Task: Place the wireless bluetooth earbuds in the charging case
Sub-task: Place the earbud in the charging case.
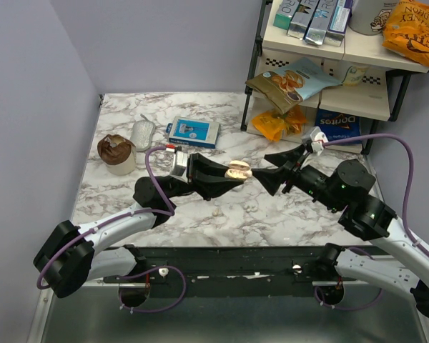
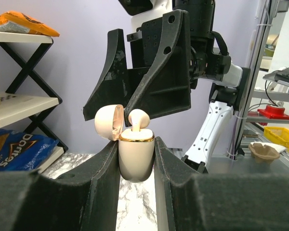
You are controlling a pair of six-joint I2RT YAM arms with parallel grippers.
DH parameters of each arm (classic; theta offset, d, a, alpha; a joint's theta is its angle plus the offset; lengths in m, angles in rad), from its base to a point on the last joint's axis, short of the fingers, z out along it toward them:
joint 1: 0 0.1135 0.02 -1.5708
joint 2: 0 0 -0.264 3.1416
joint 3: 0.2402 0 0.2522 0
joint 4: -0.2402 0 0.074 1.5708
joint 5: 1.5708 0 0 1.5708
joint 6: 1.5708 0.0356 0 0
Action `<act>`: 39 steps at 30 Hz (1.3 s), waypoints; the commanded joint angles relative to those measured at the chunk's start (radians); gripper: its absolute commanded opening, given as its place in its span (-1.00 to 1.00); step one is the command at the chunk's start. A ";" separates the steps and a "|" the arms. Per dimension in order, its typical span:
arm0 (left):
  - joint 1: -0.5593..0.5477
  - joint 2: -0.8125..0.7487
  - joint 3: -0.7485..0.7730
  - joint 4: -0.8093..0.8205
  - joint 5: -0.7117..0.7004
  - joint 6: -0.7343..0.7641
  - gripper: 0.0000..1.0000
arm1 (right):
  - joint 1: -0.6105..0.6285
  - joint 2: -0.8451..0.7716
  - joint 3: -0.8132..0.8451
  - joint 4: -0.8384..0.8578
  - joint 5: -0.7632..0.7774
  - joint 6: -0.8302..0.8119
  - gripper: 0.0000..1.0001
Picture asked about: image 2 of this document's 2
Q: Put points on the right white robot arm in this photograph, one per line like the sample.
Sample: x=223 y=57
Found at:
x=224 y=101

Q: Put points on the yellow plastic bin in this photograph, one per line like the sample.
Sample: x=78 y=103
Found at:
x=277 y=135

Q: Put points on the orange kettle chips bag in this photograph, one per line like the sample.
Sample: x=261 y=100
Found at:
x=17 y=22

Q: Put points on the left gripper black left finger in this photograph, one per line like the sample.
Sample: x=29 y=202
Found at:
x=82 y=199

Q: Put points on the aluminium frame post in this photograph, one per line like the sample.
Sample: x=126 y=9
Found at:
x=264 y=18

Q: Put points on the red plastic part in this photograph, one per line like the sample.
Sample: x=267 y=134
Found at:
x=273 y=112

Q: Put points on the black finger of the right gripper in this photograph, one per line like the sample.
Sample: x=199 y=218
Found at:
x=116 y=83

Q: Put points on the blue Doritos bag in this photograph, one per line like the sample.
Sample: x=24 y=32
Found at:
x=21 y=151

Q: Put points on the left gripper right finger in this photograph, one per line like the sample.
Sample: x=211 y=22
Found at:
x=190 y=201

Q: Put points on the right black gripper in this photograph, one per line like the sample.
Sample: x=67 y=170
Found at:
x=185 y=33

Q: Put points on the beige earbud charging case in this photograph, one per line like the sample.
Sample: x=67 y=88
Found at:
x=135 y=149

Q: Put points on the black frame shelf rack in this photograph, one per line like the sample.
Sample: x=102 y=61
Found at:
x=25 y=113

